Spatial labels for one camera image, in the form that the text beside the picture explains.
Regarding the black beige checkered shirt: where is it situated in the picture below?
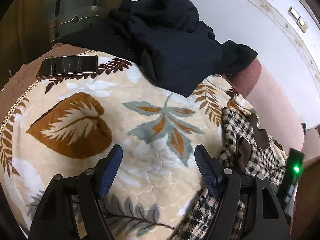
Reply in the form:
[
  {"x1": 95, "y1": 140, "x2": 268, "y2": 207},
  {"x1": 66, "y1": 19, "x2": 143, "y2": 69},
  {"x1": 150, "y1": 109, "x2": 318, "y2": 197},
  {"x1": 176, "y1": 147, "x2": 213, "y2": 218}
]
[{"x1": 174, "y1": 108, "x2": 297, "y2": 239}]

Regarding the pink brown sofa armrest cushion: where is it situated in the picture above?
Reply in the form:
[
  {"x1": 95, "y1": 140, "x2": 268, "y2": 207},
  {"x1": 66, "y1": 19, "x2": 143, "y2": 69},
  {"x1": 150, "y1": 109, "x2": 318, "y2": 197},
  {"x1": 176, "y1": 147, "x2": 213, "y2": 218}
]
[{"x1": 302, "y1": 128, "x2": 319, "y2": 166}]

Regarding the pink brown sofa backrest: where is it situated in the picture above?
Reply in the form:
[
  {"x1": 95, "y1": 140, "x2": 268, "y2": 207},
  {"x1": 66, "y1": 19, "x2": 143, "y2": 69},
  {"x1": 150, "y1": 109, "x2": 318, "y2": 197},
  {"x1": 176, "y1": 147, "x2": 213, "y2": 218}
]
[{"x1": 227, "y1": 59, "x2": 304, "y2": 152}]

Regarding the leaf pattern fleece blanket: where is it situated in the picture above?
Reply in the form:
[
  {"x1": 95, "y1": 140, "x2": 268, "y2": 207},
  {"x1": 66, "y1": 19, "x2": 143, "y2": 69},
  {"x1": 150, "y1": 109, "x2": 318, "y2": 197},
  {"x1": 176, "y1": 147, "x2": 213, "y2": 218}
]
[{"x1": 1, "y1": 52, "x2": 254, "y2": 239}]

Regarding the black smartphone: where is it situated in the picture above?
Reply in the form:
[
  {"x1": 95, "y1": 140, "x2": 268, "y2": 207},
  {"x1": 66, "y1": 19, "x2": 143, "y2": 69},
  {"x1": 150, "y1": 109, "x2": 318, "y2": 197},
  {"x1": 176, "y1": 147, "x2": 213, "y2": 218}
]
[{"x1": 36, "y1": 55, "x2": 98, "y2": 80}]

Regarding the black garment pile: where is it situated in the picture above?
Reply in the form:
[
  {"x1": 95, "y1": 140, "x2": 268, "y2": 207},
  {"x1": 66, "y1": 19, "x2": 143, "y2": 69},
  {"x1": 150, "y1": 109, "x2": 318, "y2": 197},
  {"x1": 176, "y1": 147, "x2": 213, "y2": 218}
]
[{"x1": 59, "y1": 0, "x2": 257, "y2": 97}]

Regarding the dark glass cabinet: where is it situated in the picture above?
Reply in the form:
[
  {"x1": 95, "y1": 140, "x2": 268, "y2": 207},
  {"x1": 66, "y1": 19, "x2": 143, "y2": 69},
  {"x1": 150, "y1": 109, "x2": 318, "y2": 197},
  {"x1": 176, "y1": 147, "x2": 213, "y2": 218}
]
[{"x1": 1, "y1": 0, "x2": 123, "y2": 87}]

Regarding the wall light switch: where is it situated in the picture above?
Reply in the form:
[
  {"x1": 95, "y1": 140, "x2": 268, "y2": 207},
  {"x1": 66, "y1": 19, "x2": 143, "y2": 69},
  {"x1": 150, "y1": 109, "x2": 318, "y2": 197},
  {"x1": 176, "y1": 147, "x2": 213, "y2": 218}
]
[
  {"x1": 288, "y1": 6, "x2": 300, "y2": 21},
  {"x1": 297, "y1": 16, "x2": 308, "y2": 33}
]

